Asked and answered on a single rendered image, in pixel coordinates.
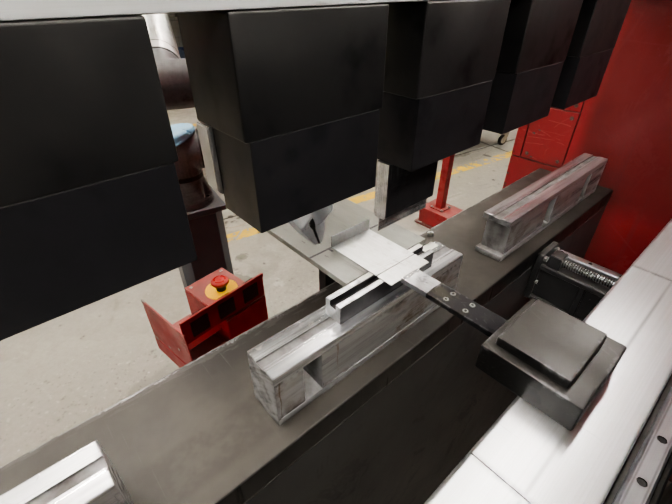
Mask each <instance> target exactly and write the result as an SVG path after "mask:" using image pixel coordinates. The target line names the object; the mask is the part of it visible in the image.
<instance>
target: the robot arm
mask: <svg viewBox="0 0 672 504"><path fill-rule="evenodd" d="M142 16H144V18H145V19H146V23H147V28H148V32H149V36H150V40H151V44H152V49H153V53H154V57H155V61H156V66H157V70H158V74H159V78H160V82H161V87H162V91H163V95H164V99H165V104H166V108H167V110H176V109H186V108H195V104H194V99H193V94H192V89H191V84H190V79H189V74H188V69H187V64H186V59H185V58H182V59H181V58H180V54H179V51H178V47H177V43H176V40H175V36H174V32H173V29H172V25H171V21H170V18H169V17H177V13H167V14H147V15H142ZM171 129H172V133H173V137H174V142H175V146H176V150H177V154H178V161H177V162H174V164H175V168H176V172H177V176H178V180H179V184H180V188H181V193H182V197H183V201H184V205H185V209H186V212H191V211H196V210H199V209H202V208H205V207H207V206H208V205H210V204H211V203H212V202H213V200H214V195H213V191H212V189H211V187H210V185H209V184H208V182H207V180H206V178H205V177H204V174H203V168H205V165H204V160H203V155H202V150H201V145H200V140H199V135H198V130H197V129H195V127H194V126H193V125H192V124H190V123H179V124H174V125H171ZM332 210H333V204H332V205H330V206H327V207H325V208H322V209H320V210H317V211H315V212H313V213H310V214H308V215H305V216H303V217H300V218H298V219H296V220H293V221H291V222H288V223H289V224H290V225H291V226H292V227H293V228H294V229H295V230H296V231H297V232H298V233H299V234H300V235H302V236H303V237H304V238H305V239H307V240H308V241H310V242H311V243H312V244H314V245H317V244H320V243H322V240H323V236H324V230H325V219H326V218H327V217H328V216H329V214H330V213H331V212H332ZM309 224H310V226H309Z"/></svg>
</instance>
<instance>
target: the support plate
mask: <svg viewBox="0 0 672 504"><path fill-rule="evenodd" d="M367 219H370V221H369V228H370V227H372V226H375V225H377V224H378V217H376V216H375V215H374V212H372V211H370V210H368V209H366V208H364V207H362V206H360V205H358V204H356V203H354V202H352V201H350V200H348V199H344V200H342V201H339V202H337V203H334V204H333V210H332V212H331V213H330V214H329V216H328V217H327V218H326V219H325V230H324V236H323V240H322V243H320V244H317V245H314V244H312V243H311V242H310V241H308V240H307V239H305V238H304V237H303V236H302V235H300V234H299V233H298V232H297V231H296V230H295V229H294V228H293V227H292V226H291V225H290V224H289V223H286V224H283V225H281V226H279V227H276V228H274V229H271V230H269V231H266V232H267V233H269V234H270V235H272V236H273V237H274V238H276V239H277V240H279V241H280V242H281V243H283V244H284V245H286V246H287V247H288V248H290V249H291V250H293V251H294V252H295V253H297V254H298V255H300V256H301V257H302V258H304V259H305V260H307V261H308V262H309V263H311V264H312V265H314V266H315V267H316V268H318V269H319V270H321V271H322V272H323V273H325V274H326V275H328V276H329V277H330V278H332V279H333V280H335V281H336V282H337V283H339V284H340V285H342V286H343V287H345V286H347V285H348V284H350V283H352V282H354V281H355V280H357V279H358V278H360V277H361V276H363V275H365V274H367V273H368V271H367V270H365V269H364V268H362V267H361V266H359V265H358V264H356V263H354V262H353V261H351V260H350V259H348V258H347V257H345V256H344V255H342V254H340V253H339V252H337V251H336V250H334V249H333V248H331V249H332V250H333V252H331V251H330V250H327V251H325V252H323V253H321V254H319V255H317V256H315V257H313V258H311V259H310V258H309V257H311V256H313V255H315V254H317V253H319V252H321V251H323V250H325V249H327V248H329V247H331V236H333V235H335V234H337V233H339V232H341V231H343V230H345V229H348V228H350V227H352V226H354V225H356V224H358V223H360V222H363V221H365V220H367ZM370 230H372V231H374V232H375V233H377V234H379V235H381V236H383V237H385V238H386V239H388V240H390V241H392V242H394V243H396V244H397V245H399V246H401V247H403V248H405V249H406V250H408V249H410V248H412V247H414V246H415V245H417V244H421V245H423V244H425V238H423V237H421V236H419V235H417V234H415V233H413V232H411V231H409V230H407V229H405V228H403V227H401V226H399V225H397V224H395V223H393V224H391V225H389V226H387V227H385V228H383V229H381V230H379V231H378V226H376V227H374V228H372V229H370Z"/></svg>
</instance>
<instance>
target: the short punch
mask: <svg viewBox="0 0 672 504"><path fill-rule="evenodd" d="M437 165H438V161H437V162H434V163H432V164H429V165H427V166H424V167H422V168H420V169H417V170H415V171H412V172H410V171H407V170H405V169H402V168H399V167H397V166H394V165H392V164H389V163H387V162H384V161H381V160H378V161H377V168H376V184H375V199H374V215H375V216H376V217H378V231H379V230H381V229H383V228H385V227H387V226H389V225H391V224H393V223H395V222H397V221H399V220H401V219H403V218H405V217H407V216H409V215H411V214H413V213H415V212H417V211H419V210H421V209H423V208H425V207H426V202H427V198H429V197H431V196H433V191H434V184H435V178H436V171H437Z"/></svg>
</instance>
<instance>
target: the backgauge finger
mask: <svg viewBox="0 0 672 504"><path fill-rule="evenodd" d="M401 283H403V284H405V285H406V286H408V287H410V288H411V289H413V290H414V291H416V292H418V293H419V294H421V295H422V296H424V297H426V298H427V299H429V300H430V301H432V302H434V303H435V304H437V305H439V306H440V307H442V308H443V309H445V310H447V311H448V312H450V313H451V314H453V315H455V316H456V317H458V318H459V319H461V320H463V321H464V322H466V323H468V324H469V325H471V326H472V327H474V328H476V329H477V330H479V331H480V332H482V333H484V334H485V335H487V336H488V337H489V338H488V339H487V340H486V341H485V342H484V343H482V344H481V347H480V351H479V354H478V357H477V361H476V364H475V366H476V367H477V368H478V369H480V370H481V371H483V372H484V373H486V374H487V375H489V376H490V377H492V378H493V379H494V380H496V381H497V382H499V383H500V384H502V385H503V386H505V387H506V388H508V389H509V390H510V391H512V392H513V393H515V394H516V395H518V396H519V397H521V398H522V399H524V400H525V401H526V402H528V403H529V404H531V405H532V406H534V407H535V408H537V409H538V410H540V411H541V412H542V413H544V414H545V415H547V416H548V417H550V418H551V419H553V420H554V421H556V422H557V423H558V424H560V425H561V426H563V427H564V428H566V429H567V430H569V431H572V430H573V429H574V428H575V426H576V425H577V423H578V422H579V421H580V419H581V418H582V416H583V415H584V413H585V412H586V410H587V409H588V407H589V406H590V404H591V403H592V401H593V400H594V398H595V397H596V396H597V394H598V393H599V391H600V390H601V388H602V387H603V385H604V384H605V382H606V381H607V379H608V378H609V376H610V375H611V374H612V372H613V371H614V369H615V368H616V366H617V364H618V363H619V361H620V359H621V358H622V356H623V355H624V353H625V351H626V350H627V347H626V346H625V345H623V344H621V343H619V342H617V341H615V340H613V339H611V338H610V337H608V336H607V334H606V333H604V332H602V331H600V330H599V329H597V328H595V327H593V326H591V325H589V324H587V323H585V322H583V321H581V320H579V319H577V318H575V317H573V316H571V315H569V314H567V313H565V312H563V311H561V310H559V309H557V308H555V307H553V306H552V305H550V304H548V303H546V302H544V301H542V300H539V299H538V300H536V299H533V298H532V299H530V300H529V301H528V302H527V303H526V304H525V305H524V306H523V307H522V308H521V309H520V310H518V311H517V312H516V313H515V314H514V315H513V316H512V317H511V318H510V319H509V320H506V319H504V318H502V317H501V316H499V315H497V314H495V313H494V312H492V311H490V310H488V309H487V308H485V307H483V306H481V305H480V304H478V303H476V302H474V301H473V300H471V299H469V298H467V297H466V296H464V295H462V294H461V293H459V292H457V291H455V290H454V289H452V288H450V287H448V286H447V285H445V284H443V283H441V282H440V281H438V280H436V279H434V278H433V277H431V276H429V275H427V274H426V273H424V272H422V271H420V270H419V269H415V270H413V271H412V272H410V273H409V274H407V275H405V276H404V277H402V278H401Z"/></svg>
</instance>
